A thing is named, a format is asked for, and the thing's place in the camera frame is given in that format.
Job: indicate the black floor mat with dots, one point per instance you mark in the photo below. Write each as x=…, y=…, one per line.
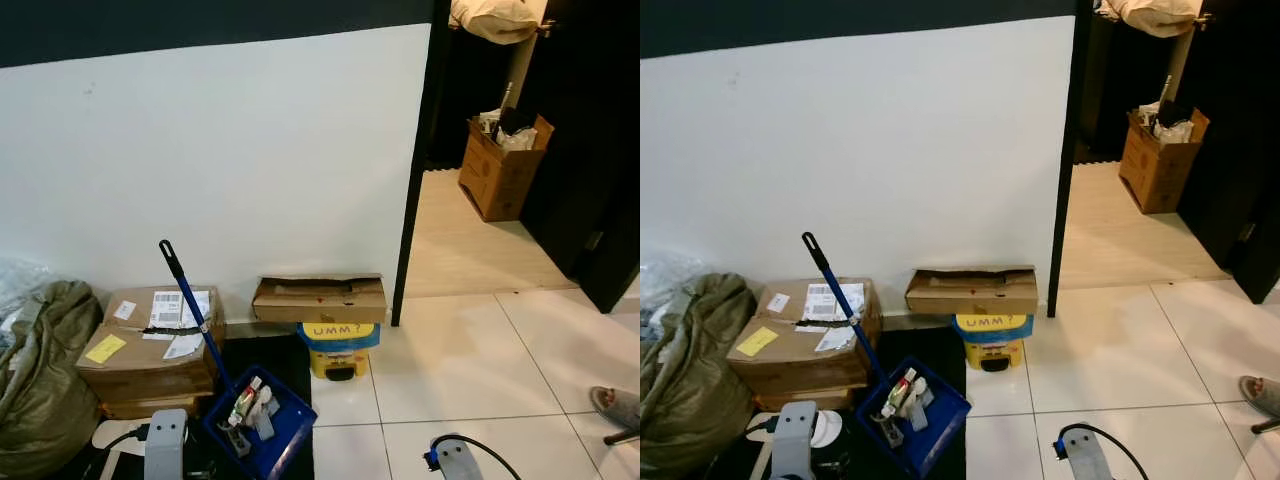
x=930, y=350
x=280, y=360

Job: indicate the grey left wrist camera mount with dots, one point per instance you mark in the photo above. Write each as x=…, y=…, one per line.
x=797, y=440
x=166, y=450

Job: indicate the white shipping label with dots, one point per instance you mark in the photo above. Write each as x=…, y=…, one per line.
x=165, y=310
x=825, y=302

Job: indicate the black open door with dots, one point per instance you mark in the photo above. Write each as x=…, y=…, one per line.
x=1245, y=140
x=590, y=150

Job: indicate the clear plastic bag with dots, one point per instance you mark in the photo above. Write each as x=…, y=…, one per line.
x=20, y=285
x=665, y=275

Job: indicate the white crumpled trash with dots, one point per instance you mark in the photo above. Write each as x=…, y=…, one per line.
x=266, y=412
x=920, y=405

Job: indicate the red and white wrapper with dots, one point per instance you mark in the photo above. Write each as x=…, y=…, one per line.
x=245, y=402
x=898, y=392

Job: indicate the black door frame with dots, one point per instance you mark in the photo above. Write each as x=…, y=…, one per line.
x=1068, y=190
x=415, y=200

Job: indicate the yellow container with blue label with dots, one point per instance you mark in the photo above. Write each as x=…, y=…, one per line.
x=340, y=340
x=992, y=335

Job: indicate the tall open cardboard box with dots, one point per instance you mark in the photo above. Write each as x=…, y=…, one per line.
x=500, y=180
x=1155, y=172

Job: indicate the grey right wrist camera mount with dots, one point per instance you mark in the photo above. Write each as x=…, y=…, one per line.
x=455, y=462
x=1085, y=455

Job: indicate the flat torn cardboard box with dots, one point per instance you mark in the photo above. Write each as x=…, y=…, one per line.
x=970, y=292
x=320, y=300

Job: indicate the beige cloth bundle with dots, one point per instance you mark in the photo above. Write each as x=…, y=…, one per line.
x=495, y=18
x=1150, y=14

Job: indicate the yellow sticky note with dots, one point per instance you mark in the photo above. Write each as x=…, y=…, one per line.
x=756, y=341
x=105, y=348

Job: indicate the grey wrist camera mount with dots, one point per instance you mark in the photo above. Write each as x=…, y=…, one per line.
x=166, y=450
x=1085, y=455
x=455, y=462
x=797, y=440

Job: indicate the sealed cardboard box with labels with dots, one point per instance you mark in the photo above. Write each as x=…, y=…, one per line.
x=800, y=368
x=150, y=375

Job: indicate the green woven sack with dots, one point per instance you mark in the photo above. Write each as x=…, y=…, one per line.
x=690, y=390
x=40, y=400

